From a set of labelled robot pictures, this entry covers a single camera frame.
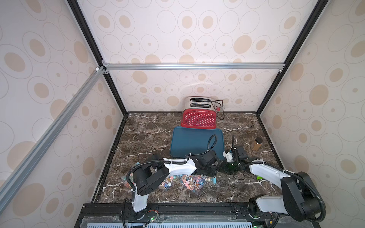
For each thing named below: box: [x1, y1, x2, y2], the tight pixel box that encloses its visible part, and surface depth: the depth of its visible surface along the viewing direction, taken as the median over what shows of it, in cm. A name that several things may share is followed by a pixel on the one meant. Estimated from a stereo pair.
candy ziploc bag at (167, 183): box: [158, 175, 175, 191], surface depth 83 cm
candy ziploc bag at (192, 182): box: [180, 174, 206, 192], surface depth 84 cm
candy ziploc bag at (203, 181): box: [196, 174, 218, 189], surface depth 85 cm
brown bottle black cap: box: [250, 137, 263, 152], surface depth 94 cm
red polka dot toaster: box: [181, 95, 217, 130], surface depth 104 cm
